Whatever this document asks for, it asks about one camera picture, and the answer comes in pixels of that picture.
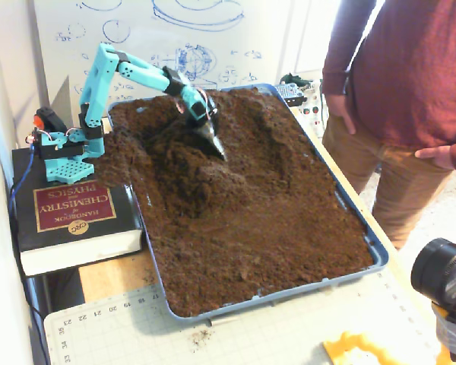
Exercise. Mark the silver blade gripper finger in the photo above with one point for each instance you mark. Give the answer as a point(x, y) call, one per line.
point(213, 140)

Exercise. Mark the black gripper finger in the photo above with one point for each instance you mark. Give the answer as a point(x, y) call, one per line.
point(214, 114)

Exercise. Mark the blue tray of brown soil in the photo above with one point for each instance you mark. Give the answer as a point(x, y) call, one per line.
point(232, 228)

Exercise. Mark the person's right forearm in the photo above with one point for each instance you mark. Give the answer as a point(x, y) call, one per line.
point(338, 72)

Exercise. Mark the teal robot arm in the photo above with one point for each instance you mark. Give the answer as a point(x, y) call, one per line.
point(95, 83)

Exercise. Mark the person's right hand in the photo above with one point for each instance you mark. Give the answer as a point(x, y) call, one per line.
point(341, 108)

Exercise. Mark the person's left hand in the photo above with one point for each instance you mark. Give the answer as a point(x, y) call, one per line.
point(439, 156)

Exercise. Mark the black vented electronics box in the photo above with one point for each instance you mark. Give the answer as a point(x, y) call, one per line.
point(289, 91)

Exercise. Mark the whiteboard with blue drawings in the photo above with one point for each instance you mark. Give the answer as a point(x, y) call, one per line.
point(156, 34)

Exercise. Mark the green object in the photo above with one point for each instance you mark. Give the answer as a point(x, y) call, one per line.
point(294, 79)

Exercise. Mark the panel with red buttons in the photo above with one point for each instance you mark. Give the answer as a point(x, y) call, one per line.
point(311, 110)

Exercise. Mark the black chemistry handbook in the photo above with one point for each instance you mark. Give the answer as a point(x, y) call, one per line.
point(110, 228)

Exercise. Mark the black servo with orange disc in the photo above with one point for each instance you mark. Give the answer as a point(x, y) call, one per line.
point(51, 119)

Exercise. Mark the grey metal strip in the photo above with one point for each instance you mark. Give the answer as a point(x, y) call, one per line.
point(222, 321)

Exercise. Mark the spilled soil crumbs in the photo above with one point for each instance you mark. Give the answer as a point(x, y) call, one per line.
point(202, 336)

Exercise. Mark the grey gridded cutting mat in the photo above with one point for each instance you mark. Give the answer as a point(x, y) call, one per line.
point(251, 334)

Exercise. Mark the person in maroon shirt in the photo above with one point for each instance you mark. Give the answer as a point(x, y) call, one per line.
point(410, 76)

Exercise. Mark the blue plastic tray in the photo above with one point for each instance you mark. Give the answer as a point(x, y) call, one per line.
point(380, 262)

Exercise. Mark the yellow printed plastic part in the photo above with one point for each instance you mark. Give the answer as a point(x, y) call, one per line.
point(346, 348)

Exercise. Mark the black camera lens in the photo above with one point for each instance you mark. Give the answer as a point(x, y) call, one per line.
point(437, 270)

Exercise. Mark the grey camera mount block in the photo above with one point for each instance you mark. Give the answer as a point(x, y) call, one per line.
point(452, 334)

